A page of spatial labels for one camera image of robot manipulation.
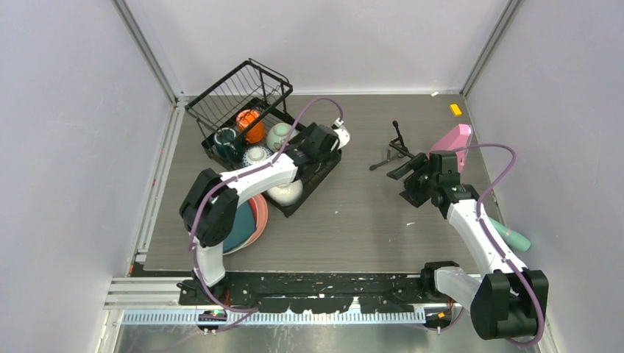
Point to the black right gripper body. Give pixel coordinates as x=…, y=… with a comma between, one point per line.
x=422, y=180

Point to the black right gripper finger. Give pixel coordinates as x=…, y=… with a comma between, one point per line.
x=412, y=165
x=416, y=197

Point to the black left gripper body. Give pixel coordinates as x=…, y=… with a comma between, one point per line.
x=299, y=142

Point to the light green bowl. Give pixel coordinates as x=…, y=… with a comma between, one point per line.
x=277, y=135

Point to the white blue-rimmed bowl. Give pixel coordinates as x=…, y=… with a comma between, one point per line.
x=286, y=194

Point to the red patterned bowl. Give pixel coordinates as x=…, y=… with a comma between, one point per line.
x=255, y=154

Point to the orange mug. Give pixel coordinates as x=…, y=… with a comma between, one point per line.
x=250, y=125

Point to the dark green mug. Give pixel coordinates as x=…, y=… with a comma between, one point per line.
x=228, y=144

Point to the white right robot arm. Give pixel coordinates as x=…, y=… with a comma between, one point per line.
x=509, y=300

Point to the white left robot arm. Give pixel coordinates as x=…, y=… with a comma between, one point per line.
x=208, y=211

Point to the black mini tripod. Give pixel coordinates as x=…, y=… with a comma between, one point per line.
x=396, y=149

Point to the pink wedge object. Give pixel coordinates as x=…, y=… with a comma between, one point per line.
x=459, y=136

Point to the pink round plate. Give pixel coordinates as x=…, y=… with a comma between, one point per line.
x=260, y=211

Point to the yellow small block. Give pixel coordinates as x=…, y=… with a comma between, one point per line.
x=455, y=110

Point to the mint green microphone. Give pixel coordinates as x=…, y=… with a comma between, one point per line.
x=512, y=238

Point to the teal square plate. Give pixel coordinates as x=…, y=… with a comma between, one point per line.
x=243, y=228

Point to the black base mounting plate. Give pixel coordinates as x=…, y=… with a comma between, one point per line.
x=317, y=293

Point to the black wire dish rack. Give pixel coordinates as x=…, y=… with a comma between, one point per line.
x=247, y=108

